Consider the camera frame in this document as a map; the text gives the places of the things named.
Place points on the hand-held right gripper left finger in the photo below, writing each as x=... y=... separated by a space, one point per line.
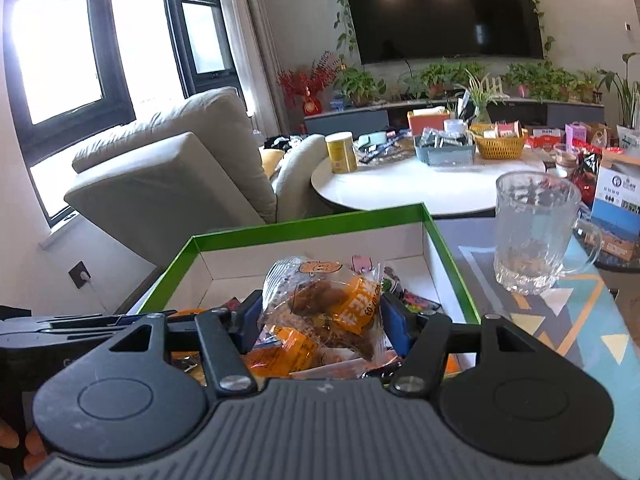
x=250 y=320

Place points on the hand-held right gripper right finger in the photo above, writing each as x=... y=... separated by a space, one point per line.
x=397 y=320

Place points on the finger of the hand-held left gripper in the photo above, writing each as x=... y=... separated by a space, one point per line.
x=90 y=319
x=50 y=334

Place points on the pile of mixed snack packets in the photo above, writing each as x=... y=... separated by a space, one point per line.
x=415 y=305

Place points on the plain orange snack packet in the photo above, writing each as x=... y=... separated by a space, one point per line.
x=287 y=350

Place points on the clear brown snack packet orange label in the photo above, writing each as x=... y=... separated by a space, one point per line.
x=325 y=305

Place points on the green cardboard box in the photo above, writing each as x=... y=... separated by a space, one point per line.
x=310 y=245

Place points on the person's left hand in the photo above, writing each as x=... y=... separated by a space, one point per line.
x=10 y=442

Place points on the teal patterned tablecloth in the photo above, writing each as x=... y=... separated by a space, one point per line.
x=550 y=320

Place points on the beige sofa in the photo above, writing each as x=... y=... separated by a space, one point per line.
x=165 y=180

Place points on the yellow pillow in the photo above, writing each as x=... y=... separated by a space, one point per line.
x=271 y=162

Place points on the clear glass mug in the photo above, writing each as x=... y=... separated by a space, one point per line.
x=535 y=235

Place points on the grey storage bin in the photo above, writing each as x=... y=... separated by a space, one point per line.
x=445 y=152

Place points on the yellow can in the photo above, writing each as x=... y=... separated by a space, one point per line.
x=342 y=152

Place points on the orange tissue box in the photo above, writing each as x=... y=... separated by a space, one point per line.
x=427 y=122

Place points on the yellow woven basket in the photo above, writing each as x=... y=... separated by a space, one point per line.
x=500 y=147

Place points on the grey television cabinet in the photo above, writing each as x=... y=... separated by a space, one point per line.
x=350 y=122

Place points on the clear lidded dessert cup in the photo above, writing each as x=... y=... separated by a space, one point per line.
x=566 y=157

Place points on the spider plant in vase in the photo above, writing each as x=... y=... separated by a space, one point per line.
x=477 y=100

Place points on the row of potted plants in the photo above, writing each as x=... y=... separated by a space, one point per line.
x=360 y=85

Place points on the red flower decoration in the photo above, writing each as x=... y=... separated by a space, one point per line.
x=307 y=82

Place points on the blue white carton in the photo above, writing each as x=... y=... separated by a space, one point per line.
x=617 y=200

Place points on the pink gift box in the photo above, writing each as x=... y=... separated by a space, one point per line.
x=578 y=134

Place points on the large black framed window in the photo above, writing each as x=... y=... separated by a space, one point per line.
x=60 y=50

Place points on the sheer white curtain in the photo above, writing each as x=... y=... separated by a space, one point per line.
x=245 y=35

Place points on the narrow black framed window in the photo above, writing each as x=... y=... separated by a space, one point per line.
x=205 y=25

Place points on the green hanging vine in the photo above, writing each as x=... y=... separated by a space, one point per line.
x=345 y=10

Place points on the tall leafy floor plant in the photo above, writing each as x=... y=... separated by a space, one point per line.
x=625 y=90

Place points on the wall power outlet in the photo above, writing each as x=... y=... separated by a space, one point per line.
x=80 y=274

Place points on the black wall television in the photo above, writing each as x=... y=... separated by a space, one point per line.
x=445 y=10

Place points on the white wall thermostat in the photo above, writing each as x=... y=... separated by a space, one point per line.
x=628 y=31

